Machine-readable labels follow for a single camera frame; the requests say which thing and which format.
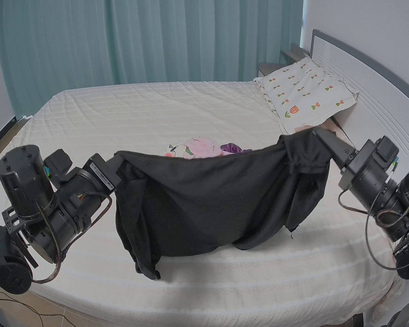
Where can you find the blue-green curtain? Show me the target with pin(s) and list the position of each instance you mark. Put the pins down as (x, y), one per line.
(122, 29)

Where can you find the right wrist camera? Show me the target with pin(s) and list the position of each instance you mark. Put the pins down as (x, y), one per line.
(387, 148)

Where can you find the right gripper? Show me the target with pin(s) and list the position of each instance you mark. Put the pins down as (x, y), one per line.
(364, 179)

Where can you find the purple garment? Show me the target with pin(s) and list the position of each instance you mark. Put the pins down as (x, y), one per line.
(231, 147)

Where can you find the grey white bedside table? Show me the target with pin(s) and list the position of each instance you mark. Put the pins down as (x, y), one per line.
(267, 69)

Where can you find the pink garment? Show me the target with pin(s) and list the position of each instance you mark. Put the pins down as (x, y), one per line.
(201, 146)

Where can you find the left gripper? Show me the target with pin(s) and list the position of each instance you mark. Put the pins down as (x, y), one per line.
(88, 189)

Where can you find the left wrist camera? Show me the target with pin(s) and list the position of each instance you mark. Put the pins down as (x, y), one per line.
(59, 162)

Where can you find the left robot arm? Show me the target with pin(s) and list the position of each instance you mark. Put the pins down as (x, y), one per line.
(20, 172)

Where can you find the white printed garment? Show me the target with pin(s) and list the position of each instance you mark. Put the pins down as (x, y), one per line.
(172, 150)

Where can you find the bed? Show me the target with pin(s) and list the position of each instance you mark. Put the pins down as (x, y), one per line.
(156, 114)

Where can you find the white printed pillow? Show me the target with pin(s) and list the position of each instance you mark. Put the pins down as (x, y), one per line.
(303, 94)

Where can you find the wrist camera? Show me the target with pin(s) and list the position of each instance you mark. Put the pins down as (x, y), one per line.
(59, 162)
(387, 148)

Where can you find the black T-shirt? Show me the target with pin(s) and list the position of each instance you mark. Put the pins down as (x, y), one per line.
(208, 199)

